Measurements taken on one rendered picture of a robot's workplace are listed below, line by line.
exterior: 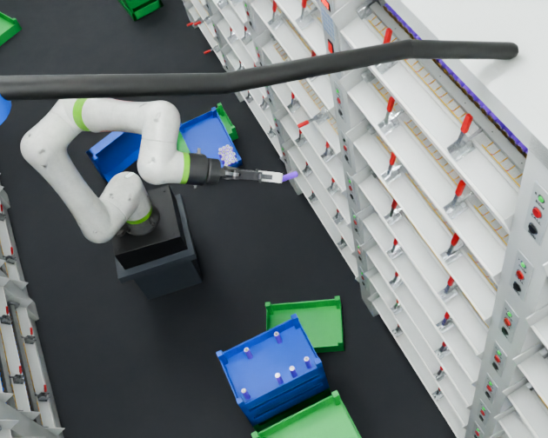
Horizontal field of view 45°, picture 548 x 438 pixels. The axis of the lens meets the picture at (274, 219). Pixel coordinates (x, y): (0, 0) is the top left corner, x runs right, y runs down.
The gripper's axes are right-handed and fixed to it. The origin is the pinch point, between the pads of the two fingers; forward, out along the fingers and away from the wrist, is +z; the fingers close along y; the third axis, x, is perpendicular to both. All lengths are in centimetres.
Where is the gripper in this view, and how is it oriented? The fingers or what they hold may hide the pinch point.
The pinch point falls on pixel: (270, 176)
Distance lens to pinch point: 199.9
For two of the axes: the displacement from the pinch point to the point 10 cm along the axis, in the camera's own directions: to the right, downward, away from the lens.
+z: 9.3, 0.7, 3.6
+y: -3.4, -1.5, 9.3
